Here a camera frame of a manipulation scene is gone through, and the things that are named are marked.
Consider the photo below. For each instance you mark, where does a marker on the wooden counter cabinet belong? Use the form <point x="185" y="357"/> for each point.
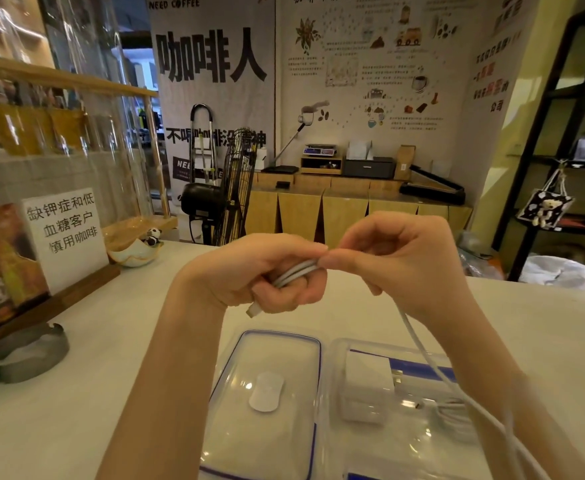
<point x="297" y="214"/>

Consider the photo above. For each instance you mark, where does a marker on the black metal shelf rack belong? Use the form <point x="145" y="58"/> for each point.
<point x="515" y="264"/>

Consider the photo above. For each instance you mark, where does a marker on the orange drink poster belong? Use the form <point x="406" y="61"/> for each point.
<point x="7" y="244"/>

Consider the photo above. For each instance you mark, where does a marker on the black floor fan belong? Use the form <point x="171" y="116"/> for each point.
<point x="202" y="202"/>

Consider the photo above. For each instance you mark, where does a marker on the small panda figurine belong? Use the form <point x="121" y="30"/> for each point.
<point x="152" y="238"/>

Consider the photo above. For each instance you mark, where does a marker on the clear lid with blue seal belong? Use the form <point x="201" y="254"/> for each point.
<point x="267" y="444"/>

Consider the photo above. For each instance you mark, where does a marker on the glass display case wooden frame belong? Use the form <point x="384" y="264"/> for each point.
<point x="22" y="174"/>

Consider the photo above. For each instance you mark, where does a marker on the person's left hand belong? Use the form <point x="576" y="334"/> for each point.
<point x="237" y="269"/>

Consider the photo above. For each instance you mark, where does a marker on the black bag sealer machine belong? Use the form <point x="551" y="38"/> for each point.
<point x="432" y="193"/>

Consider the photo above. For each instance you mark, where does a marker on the person's right forearm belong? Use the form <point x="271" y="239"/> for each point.
<point x="522" y="419"/>

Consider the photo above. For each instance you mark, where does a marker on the wooden sign base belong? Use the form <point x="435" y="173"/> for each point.
<point x="87" y="287"/>

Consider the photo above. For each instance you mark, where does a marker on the folding metal hand truck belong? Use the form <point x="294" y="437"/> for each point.
<point x="203" y="144"/>

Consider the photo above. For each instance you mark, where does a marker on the black printer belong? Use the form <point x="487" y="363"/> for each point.
<point x="369" y="168"/>

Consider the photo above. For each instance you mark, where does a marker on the white bottle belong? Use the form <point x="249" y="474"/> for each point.
<point x="261" y="159"/>

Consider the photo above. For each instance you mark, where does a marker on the desk lamp black base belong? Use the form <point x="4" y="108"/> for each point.
<point x="280" y="169"/>

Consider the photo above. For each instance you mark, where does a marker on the clear box with blue clips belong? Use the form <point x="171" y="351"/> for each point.
<point x="412" y="368"/>

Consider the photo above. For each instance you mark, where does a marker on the small wooden shelf box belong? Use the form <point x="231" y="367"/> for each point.
<point x="321" y="171"/>

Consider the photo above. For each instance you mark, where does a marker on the brown cardboard box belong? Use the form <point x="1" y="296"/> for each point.
<point x="405" y="162"/>

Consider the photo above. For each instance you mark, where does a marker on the person's right hand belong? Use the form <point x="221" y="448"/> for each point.
<point x="412" y="264"/>

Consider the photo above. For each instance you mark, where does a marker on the grey metal ashtray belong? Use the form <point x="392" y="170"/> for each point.
<point x="27" y="362"/>

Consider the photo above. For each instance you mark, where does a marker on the hanging bag with teddy bear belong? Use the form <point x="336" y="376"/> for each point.
<point x="545" y="209"/>

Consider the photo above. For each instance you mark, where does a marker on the person's left forearm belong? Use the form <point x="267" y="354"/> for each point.
<point x="162" y="394"/>

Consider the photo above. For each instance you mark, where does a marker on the digital weighing scale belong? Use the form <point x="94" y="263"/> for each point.
<point x="320" y="150"/>

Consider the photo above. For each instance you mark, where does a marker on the white paper stand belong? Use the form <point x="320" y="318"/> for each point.
<point x="359" y="150"/>

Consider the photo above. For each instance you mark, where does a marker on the white ceramic dish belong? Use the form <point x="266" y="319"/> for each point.
<point x="132" y="255"/>

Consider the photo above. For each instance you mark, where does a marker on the illustrated coffee wall poster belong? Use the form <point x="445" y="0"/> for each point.
<point x="362" y="119"/>

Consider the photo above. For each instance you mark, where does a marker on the grey banner black lettering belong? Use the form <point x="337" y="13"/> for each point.
<point x="252" y="94"/>

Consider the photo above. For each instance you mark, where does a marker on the white plastic bag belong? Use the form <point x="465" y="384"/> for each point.
<point x="552" y="272"/>

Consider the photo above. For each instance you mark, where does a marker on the large white charger block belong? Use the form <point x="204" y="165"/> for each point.
<point x="367" y="379"/>

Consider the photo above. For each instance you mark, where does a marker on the white paper sign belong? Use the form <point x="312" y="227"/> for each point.
<point x="65" y="239"/>

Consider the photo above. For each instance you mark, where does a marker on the clear plastic bag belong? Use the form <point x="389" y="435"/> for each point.
<point x="477" y="264"/>

